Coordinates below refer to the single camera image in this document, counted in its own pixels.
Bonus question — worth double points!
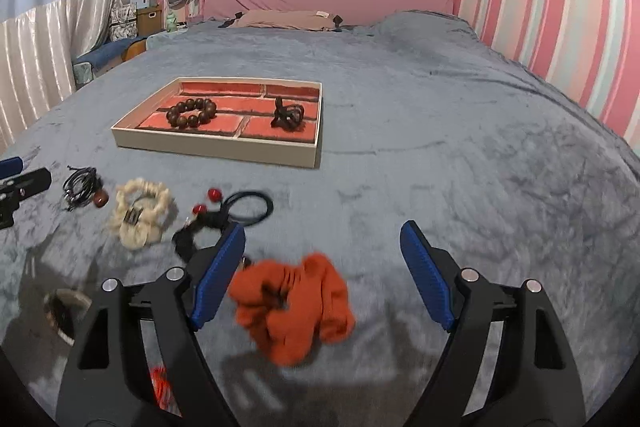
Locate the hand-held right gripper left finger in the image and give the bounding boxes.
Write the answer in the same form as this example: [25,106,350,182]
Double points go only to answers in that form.
[54,222,247,427]

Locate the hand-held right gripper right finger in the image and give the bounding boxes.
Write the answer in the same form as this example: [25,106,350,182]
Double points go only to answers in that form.
[399,220,587,427]

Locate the black cord with brown bead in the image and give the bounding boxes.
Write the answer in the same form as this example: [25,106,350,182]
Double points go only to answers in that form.
[62,165,111,212]

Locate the black hair tie red beads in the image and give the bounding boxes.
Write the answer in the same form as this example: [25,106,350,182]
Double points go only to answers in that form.
[192,188,275,228]

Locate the orange scrunchie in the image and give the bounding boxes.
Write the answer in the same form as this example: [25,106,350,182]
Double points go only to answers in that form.
[229,252,357,368]

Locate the cream bead bracelet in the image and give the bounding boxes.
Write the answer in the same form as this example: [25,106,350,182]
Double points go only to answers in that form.
[107,178,177,251]

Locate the cream and brown bangle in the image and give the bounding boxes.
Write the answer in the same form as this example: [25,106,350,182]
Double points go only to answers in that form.
[42,288,93,345]

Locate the cream tray with brick lining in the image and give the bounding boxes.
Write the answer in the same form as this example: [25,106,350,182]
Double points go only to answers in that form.
[110,77,323,170]

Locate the blue and white curtain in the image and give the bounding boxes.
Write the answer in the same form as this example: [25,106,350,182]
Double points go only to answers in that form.
[0,0,171,158]

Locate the blue folded cloth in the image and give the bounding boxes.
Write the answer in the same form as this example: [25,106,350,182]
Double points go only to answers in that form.
[72,38,148,72]

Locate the grey plush blanket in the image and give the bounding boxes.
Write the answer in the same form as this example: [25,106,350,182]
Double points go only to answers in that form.
[0,11,640,427]

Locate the patterned fabric bag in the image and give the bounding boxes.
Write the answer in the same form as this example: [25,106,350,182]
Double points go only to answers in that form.
[109,3,138,42]

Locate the brown cardboard box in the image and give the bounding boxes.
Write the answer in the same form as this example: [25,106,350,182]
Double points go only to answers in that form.
[136,6,163,36]

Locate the brown pillow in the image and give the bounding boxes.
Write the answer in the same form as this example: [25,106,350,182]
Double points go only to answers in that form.
[231,9,343,32]

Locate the red woven cord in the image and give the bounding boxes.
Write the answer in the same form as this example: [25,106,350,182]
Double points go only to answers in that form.
[149,366,176,415]

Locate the brown wooden bead bracelet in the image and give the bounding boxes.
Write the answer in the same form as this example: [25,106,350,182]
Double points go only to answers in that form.
[166,97,219,130]

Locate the black coiled bead bracelet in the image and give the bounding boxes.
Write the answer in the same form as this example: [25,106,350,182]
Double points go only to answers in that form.
[270,96,306,130]

